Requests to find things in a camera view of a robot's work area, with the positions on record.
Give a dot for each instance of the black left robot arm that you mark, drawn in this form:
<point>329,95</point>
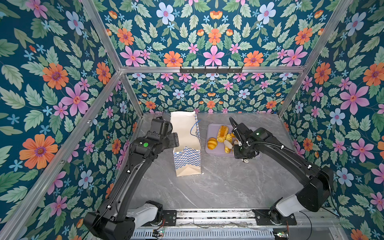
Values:
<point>114,220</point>

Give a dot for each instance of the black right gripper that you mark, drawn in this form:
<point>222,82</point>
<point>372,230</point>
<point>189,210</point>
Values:
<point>237,156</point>

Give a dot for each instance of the checkered paper bread bag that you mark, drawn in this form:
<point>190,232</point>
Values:
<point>187,156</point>

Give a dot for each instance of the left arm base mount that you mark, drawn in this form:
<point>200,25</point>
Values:
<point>165,217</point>

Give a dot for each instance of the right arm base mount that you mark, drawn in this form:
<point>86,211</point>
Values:
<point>271,216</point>

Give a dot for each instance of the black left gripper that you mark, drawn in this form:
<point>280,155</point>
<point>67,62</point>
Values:
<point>174,138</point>

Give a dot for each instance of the small round striped bun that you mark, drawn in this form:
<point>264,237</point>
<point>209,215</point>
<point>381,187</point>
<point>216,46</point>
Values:
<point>212,143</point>

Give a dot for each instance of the black hook rail bracket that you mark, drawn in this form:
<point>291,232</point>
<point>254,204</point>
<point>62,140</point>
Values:
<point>211,70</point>

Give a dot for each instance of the long narrow striped bread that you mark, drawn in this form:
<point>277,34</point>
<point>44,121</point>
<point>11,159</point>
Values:
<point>229,138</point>

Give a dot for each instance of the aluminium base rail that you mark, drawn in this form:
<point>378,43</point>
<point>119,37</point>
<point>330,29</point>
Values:
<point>245,218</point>

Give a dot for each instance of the lavender plastic tray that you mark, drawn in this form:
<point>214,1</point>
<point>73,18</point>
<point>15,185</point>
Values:
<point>220,149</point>

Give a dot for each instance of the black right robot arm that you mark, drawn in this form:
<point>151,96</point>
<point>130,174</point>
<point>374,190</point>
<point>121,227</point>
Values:
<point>316,181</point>

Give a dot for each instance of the white perforated cable duct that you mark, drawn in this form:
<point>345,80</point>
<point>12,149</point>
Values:
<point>203,234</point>

